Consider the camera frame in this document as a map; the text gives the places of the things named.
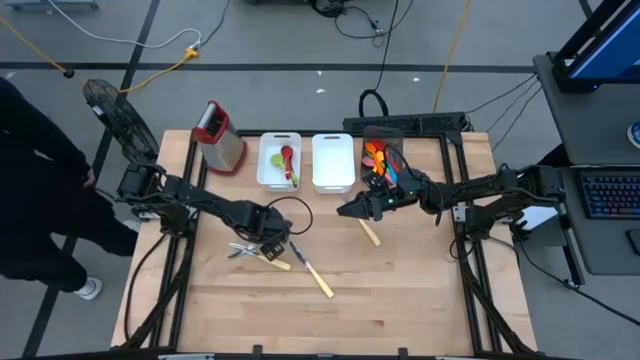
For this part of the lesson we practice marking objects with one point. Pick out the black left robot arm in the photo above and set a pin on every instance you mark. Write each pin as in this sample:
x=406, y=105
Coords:
x=200, y=200

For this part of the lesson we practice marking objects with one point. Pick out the person's hand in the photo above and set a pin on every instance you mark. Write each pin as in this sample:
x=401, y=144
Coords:
x=90, y=177

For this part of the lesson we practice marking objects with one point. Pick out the white shoe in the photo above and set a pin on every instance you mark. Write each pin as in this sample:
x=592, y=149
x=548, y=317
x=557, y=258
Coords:
x=90, y=289

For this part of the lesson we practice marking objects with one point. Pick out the red silicone spoon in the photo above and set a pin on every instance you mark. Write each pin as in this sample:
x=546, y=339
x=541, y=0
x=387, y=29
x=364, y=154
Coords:
x=287, y=152

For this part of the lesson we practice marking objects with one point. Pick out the dark keyboard desk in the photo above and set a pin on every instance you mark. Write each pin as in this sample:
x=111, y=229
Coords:
x=610, y=250

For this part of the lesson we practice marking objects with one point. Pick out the computer monitor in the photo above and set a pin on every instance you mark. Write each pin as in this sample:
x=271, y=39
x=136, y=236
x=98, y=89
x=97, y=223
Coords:
x=610, y=50

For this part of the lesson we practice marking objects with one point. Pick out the white wipes canister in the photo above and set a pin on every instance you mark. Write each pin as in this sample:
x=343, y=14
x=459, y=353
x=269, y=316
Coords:
x=635, y=135

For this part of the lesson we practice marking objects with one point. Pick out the red silicone spatula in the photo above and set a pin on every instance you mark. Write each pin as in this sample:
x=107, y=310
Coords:
x=394, y=160

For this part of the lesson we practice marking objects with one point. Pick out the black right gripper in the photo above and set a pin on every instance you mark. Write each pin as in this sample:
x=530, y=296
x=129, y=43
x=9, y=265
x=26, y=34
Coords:
x=400, y=195

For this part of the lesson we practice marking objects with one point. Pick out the white plastic bin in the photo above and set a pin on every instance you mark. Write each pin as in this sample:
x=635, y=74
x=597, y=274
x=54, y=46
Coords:
x=333, y=165
x=267, y=175

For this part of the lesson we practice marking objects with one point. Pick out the black keyboard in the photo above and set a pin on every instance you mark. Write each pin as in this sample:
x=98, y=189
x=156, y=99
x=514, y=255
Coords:
x=610, y=195

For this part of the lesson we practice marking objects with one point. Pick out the pink silicone spatula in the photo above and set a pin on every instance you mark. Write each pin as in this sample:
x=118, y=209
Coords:
x=368, y=162

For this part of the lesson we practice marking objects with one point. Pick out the steel box grater red trim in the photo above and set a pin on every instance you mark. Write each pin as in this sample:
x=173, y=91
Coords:
x=222, y=145

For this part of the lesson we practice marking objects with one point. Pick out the grey metal floor rail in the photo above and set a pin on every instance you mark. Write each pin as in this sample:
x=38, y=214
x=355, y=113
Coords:
x=50, y=5

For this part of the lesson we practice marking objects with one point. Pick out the black floor fan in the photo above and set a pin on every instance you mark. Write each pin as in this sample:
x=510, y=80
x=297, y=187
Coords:
x=125, y=125

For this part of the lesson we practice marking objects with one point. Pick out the black power strip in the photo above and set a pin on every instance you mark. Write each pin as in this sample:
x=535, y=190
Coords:
x=400, y=122

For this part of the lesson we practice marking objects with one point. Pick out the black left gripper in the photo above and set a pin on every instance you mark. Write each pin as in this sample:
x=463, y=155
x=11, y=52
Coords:
x=265, y=225

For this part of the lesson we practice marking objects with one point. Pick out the grey desk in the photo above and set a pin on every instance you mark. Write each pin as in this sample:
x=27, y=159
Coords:
x=585, y=125

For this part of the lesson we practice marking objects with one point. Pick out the person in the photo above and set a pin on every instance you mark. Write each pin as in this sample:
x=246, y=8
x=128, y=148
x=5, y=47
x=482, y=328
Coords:
x=30, y=200

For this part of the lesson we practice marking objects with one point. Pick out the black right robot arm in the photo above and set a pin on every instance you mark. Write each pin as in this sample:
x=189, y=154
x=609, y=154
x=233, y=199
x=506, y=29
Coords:
x=475, y=192

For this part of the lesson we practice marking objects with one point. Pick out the orange silicone spatula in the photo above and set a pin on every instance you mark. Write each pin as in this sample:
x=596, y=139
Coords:
x=371, y=148

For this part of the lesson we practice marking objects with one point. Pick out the green silicone spoon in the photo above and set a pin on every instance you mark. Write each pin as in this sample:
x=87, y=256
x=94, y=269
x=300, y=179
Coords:
x=276, y=160

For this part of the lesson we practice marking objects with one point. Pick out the yellow silicone spatula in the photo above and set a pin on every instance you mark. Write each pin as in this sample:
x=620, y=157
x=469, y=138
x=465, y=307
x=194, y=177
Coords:
x=380, y=162

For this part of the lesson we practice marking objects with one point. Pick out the grey plastic bin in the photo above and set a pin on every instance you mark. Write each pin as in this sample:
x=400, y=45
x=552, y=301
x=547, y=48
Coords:
x=382, y=132

